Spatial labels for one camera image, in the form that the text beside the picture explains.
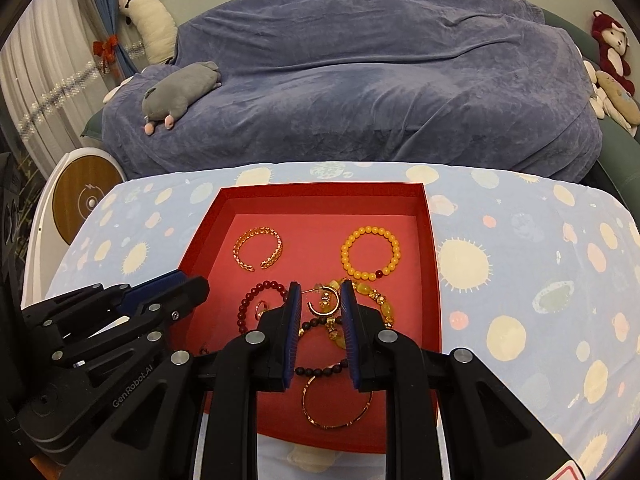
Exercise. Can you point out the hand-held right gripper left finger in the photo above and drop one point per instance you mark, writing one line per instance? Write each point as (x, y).
(292, 340)

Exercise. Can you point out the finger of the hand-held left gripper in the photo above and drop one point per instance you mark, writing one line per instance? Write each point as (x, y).
(165, 315)
(150, 287)

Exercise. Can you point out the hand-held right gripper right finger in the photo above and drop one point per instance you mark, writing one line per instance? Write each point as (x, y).
(350, 335)

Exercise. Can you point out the gold hoop earring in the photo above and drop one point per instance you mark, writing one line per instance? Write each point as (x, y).
(334, 292)

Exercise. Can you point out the thin gold bangle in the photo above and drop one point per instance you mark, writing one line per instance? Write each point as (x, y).
(325, 425)

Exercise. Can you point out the red cardboard box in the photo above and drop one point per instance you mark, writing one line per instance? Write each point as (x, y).
(310, 240)

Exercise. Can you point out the white appliance with wooden disc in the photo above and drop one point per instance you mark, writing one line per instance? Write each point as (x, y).
(85, 200)

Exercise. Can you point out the light blue printed tablecloth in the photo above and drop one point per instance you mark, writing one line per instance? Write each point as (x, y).
(500, 260)

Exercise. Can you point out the grey plush mouse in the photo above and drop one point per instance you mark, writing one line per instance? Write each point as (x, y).
(180, 87)

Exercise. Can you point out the red bow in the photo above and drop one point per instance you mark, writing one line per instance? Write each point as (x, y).
(106, 49)

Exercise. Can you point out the white curtain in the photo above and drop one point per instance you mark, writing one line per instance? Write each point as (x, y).
(45, 60)

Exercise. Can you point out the blue velvet blanket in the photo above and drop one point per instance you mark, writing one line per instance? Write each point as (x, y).
(375, 85)

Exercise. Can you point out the white plush cow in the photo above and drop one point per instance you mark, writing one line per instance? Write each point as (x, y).
(155, 25)

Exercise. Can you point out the blue curtain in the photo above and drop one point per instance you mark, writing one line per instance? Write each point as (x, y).
(115, 0)

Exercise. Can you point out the green sofa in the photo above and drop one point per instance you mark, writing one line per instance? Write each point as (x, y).
(620, 160)

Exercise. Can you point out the beige plush toy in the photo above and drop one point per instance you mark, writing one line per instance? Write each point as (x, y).
(615, 92)

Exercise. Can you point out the dark red plush bear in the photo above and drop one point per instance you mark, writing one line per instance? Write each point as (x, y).
(607, 55)

